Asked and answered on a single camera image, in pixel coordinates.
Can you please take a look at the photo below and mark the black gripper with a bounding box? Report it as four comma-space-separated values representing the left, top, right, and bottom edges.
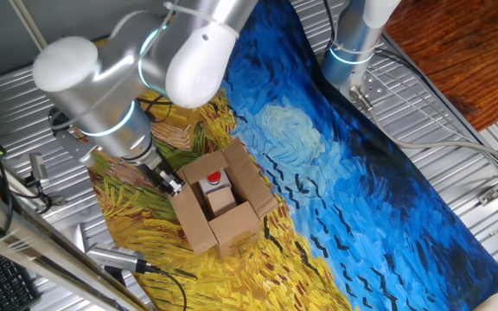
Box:
137, 155, 186, 198

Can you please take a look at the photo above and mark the brown cardboard box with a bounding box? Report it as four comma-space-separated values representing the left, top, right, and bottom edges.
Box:
169, 137, 279, 260

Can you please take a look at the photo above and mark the small cardboard block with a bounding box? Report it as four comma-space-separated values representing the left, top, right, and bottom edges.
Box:
205, 187, 238, 218

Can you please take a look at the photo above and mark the flat metal plate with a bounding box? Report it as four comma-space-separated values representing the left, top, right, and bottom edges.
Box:
69, 222, 91, 254

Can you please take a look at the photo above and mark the Van Gogh print tablecloth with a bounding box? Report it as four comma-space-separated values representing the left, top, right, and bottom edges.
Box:
73, 0, 498, 311

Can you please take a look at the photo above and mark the grey red-button switch box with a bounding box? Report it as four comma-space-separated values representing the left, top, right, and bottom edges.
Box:
198, 170, 233, 200

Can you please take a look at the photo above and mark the black camera cable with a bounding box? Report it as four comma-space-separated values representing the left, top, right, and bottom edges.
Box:
144, 263, 189, 311

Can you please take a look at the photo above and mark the silver ribbed camera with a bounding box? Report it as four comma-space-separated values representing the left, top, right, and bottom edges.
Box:
85, 241, 149, 276

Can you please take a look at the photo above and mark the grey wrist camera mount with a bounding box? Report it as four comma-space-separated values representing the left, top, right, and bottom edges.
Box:
49, 107, 103, 168

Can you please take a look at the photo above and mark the small grey camera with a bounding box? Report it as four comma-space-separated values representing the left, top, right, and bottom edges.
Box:
27, 153, 51, 187

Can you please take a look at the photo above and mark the metal frame bar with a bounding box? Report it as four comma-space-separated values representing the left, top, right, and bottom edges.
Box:
0, 179, 150, 311

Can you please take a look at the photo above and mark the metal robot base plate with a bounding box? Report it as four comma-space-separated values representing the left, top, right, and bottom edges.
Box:
339, 71, 388, 107

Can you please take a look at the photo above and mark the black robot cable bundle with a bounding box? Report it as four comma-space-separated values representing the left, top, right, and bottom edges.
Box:
321, 0, 498, 176

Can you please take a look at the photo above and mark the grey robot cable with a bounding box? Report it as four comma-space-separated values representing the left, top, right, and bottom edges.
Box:
348, 85, 498, 174

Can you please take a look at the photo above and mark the small metal bracket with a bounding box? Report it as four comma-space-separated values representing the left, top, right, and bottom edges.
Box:
476, 187, 498, 207

